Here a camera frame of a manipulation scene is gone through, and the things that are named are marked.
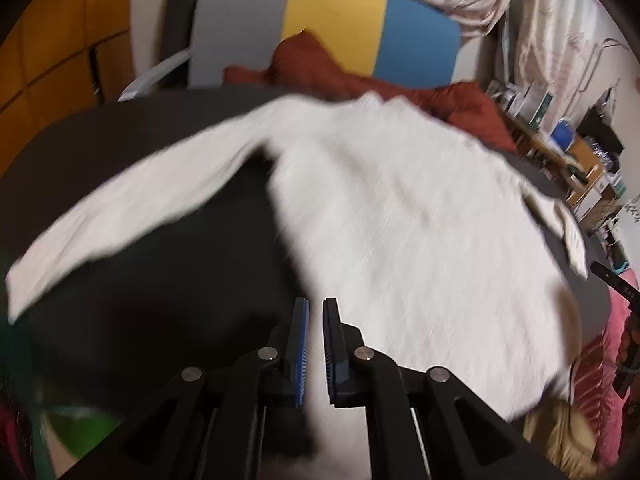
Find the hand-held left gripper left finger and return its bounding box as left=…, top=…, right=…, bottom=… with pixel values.
left=62, top=297, right=311, bottom=480

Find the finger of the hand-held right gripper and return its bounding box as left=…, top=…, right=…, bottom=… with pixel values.
left=590, top=260, right=640, bottom=306

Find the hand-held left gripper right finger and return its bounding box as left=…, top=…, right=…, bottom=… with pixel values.
left=322, top=297, right=566, bottom=480

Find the white knit sweater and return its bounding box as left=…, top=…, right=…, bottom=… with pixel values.
left=6, top=92, right=590, bottom=480

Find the beige cloth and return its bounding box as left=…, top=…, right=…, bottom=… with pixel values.
left=521, top=399, right=603, bottom=479

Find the cluttered wooden shelf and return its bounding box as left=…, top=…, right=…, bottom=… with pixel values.
left=487, top=80, right=632, bottom=233

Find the black desk object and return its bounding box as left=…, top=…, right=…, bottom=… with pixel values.
left=580, top=107, right=625, bottom=157

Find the blue round container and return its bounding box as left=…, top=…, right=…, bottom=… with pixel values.
left=550, top=119, right=576, bottom=150

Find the green white box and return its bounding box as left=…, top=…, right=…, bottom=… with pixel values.
left=520, top=85, right=556, bottom=128

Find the metal tube stand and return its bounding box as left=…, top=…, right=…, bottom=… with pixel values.
left=580, top=39, right=632, bottom=126

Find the green object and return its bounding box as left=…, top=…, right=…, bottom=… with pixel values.
left=44, top=404, right=123, bottom=461

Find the rust red quilted jacket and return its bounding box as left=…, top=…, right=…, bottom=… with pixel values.
left=223, top=30, right=518, bottom=153

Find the grey yellow blue chair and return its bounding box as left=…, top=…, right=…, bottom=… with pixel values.
left=118, top=0, right=483, bottom=103

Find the wooden wardrobe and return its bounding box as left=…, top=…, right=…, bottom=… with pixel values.
left=0, top=0, right=135, bottom=177

